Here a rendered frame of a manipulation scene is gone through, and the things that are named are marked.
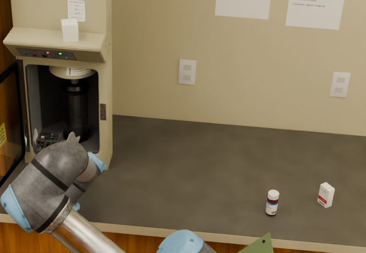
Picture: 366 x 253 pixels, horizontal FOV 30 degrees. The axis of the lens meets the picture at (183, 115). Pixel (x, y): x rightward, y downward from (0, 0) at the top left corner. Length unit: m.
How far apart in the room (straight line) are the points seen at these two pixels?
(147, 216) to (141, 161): 0.32
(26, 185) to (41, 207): 0.06
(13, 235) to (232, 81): 1.07
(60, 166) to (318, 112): 1.51
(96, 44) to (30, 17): 0.26
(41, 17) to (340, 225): 1.25
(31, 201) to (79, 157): 0.16
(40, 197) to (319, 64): 1.49
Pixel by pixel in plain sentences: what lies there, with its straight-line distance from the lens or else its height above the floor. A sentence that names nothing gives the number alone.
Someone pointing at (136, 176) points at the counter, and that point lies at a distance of 2.59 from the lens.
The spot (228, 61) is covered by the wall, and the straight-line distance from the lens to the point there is 2.81.
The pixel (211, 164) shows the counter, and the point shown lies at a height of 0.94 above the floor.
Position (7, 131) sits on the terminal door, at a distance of 2.46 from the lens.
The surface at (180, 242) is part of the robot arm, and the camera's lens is 1.80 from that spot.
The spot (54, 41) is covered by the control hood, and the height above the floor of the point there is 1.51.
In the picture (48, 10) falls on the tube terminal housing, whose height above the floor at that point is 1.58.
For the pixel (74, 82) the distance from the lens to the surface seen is 2.54.
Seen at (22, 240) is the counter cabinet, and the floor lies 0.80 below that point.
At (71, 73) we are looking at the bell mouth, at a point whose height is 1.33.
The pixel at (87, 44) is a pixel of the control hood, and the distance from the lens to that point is 2.26.
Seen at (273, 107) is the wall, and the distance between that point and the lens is 2.92.
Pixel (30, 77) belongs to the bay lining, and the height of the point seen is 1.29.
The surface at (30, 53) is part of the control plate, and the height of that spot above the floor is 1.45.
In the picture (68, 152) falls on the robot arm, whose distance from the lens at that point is 1.73.
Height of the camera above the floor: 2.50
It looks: 32 degrees down
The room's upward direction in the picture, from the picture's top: 3 degrees clockwise
